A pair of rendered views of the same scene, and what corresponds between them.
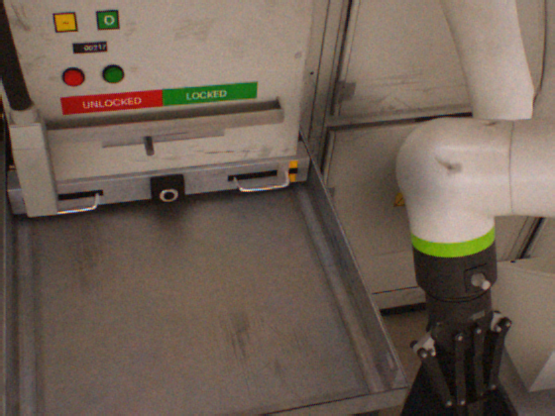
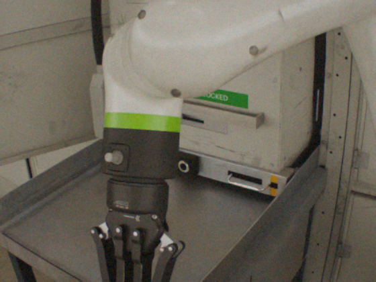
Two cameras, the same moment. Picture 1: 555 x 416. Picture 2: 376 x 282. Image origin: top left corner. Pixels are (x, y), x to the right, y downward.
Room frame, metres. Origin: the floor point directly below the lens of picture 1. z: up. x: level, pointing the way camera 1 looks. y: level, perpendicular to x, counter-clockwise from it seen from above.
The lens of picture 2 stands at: (0.32, -0.64, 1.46)
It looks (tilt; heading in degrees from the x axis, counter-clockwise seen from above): 26 degrees down; 54
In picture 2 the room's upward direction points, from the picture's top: 3 degrees counter-clockwise
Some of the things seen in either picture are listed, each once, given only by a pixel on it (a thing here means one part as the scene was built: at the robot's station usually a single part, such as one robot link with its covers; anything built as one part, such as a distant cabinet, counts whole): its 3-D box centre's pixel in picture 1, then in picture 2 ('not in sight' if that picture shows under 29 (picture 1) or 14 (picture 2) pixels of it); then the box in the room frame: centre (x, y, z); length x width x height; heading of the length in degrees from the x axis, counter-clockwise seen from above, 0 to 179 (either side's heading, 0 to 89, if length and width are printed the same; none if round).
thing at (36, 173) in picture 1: (34, 159); (107, 103); (0.81, 0.38, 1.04); 0.08 x 0.05 x 0.17; 19
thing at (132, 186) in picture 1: (165, 175); (194, 158); (0.96, 0.21, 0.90); 0.54 x 0.05 x 0.06; 109
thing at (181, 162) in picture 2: (167, 190); (186, 164); (0.92, 0.20, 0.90); 0.06 x 0.03 x 0.05; 109
